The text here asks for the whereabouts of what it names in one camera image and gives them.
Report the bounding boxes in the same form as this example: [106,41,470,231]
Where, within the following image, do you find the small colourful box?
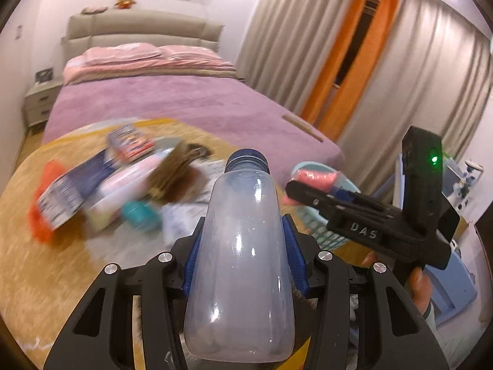
[106,123,157,163]

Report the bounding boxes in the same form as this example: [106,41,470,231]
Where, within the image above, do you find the orange fluffy item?
[29,162,65,244]

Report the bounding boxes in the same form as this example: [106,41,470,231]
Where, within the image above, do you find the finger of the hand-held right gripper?
[285,180,363,221]
[333,184,394,213]

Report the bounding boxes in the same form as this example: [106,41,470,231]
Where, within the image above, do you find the brown fuzzy item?
[148,141,211,204]

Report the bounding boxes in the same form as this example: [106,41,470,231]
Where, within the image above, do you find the person's right hand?
[361,252,435,319]

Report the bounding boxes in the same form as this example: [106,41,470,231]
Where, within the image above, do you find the dark window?
[334,0,380,90]

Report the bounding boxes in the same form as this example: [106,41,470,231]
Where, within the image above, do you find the round yellow panda rug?
[0,117,370,370]

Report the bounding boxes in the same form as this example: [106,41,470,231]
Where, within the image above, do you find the light blue desk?
[424,247,479,323]

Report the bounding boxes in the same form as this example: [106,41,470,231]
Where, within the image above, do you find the beige curtain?
[235,0,361,121]
[339,0,492,209]

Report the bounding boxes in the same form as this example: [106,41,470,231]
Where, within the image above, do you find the clear plastic bottle blue cap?
[183,148,296,364]

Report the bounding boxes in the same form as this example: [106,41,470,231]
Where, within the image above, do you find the bed with purple blanket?
[40,73,346,197]

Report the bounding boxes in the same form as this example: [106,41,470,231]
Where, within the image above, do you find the pink pillow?
[160,44,223,62]
[85,42,163,64]

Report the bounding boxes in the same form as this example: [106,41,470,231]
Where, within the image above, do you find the teal cup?
[121,200,162,234]

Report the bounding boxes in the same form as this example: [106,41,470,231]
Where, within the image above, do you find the pink white soft pack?
[87,154,163,232]

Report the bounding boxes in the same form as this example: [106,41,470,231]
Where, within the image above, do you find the white blue figurine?
[460,160,484,201]

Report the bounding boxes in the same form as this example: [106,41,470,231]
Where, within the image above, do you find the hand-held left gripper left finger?
[43,216,209,370]

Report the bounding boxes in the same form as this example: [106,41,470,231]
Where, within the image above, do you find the wooden brush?
[282,113,324,142]

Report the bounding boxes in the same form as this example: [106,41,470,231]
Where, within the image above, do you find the orange curtain strip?
[318,0,403,142]
[300,0,372,125]

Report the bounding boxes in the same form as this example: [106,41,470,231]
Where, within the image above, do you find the folded pink quilt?
[63,55,238,85]

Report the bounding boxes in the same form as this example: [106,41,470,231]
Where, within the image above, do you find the pink bag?
[282,167,340,206]

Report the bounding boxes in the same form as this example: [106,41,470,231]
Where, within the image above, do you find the white printed paper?
[161,160,229,246]

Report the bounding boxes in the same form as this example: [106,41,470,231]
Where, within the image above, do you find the grey nightstand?
[24,79,64,128]

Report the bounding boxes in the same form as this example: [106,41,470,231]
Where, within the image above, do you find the light blue mesh basket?
[290,161,388,252]

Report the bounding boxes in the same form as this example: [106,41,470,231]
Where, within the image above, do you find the blue white carton box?
[36,150,121,232]

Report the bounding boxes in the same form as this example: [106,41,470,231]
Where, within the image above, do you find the beige padded headboard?
[63,10,225,64]

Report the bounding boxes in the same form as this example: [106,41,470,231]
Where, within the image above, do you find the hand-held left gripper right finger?
[281,214,450,370]

